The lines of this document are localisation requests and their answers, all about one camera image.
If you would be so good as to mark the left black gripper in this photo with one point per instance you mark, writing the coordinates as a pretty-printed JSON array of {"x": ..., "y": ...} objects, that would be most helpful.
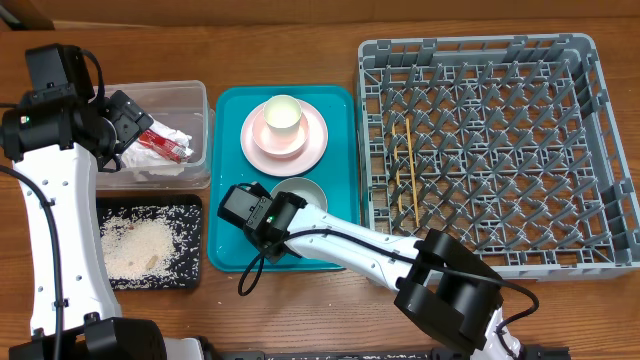
[{"x": 129, "y": 119}]

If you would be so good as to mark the white napkin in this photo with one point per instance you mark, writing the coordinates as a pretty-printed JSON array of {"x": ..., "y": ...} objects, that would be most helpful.
[{"x": 136, "y": 156}]

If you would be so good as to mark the red ketchup packet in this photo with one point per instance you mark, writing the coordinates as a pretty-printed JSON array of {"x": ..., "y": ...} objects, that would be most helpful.
[{"x": 173, "y": 148}]

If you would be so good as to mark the white rice pile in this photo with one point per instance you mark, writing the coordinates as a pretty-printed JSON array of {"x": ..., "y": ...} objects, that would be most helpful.
[{"x": 137, "y": 247}]

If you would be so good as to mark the pale green cup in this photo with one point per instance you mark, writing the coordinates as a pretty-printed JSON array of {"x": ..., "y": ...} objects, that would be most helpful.
[{"x": 283, "y": 114}]

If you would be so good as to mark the large pink plate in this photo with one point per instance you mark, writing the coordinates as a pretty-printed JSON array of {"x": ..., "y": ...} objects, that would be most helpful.
[{"x": 314, "y": 131}]

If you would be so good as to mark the grey bowl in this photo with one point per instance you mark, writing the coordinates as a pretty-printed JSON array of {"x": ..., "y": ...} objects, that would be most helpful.
[{"x": 305, "y": 188}]

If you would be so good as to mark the wooden chopstick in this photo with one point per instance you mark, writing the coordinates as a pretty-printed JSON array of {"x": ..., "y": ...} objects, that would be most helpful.
[
  {"x": 412, "y": 171},
  {"x": 397, "y": 174}
]

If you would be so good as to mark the small pink saucer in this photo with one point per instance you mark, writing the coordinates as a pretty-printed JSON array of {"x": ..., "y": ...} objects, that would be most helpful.
[{"x": 273, "y": 144}]

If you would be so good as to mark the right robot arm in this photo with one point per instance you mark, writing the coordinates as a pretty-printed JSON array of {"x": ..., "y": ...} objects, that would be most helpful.
[{"x": 442, "y": 287}]

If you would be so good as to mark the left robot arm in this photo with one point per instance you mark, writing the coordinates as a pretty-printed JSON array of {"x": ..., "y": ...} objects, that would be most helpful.
[{"x": 57, "y": 146}]

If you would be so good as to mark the grey dishwasher rack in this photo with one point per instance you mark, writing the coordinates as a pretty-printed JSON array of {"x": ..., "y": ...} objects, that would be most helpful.
[{"x": 516, "y": 152}]

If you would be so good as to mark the clear plastic bin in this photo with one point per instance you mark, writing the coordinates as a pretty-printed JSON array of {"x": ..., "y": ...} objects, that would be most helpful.
[{"x": 181, "y": 105}]

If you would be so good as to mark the black plastic tray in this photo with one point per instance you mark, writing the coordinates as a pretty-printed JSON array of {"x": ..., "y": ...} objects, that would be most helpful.
[{"x": 190, "y": 200}]

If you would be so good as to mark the teal plastic tray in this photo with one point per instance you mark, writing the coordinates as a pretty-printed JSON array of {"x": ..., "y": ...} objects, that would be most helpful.
[{"x": 336, "y": 172}]

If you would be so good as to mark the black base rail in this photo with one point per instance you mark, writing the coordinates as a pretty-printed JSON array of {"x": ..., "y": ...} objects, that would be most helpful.
[{"x": 533, "y": 352}]

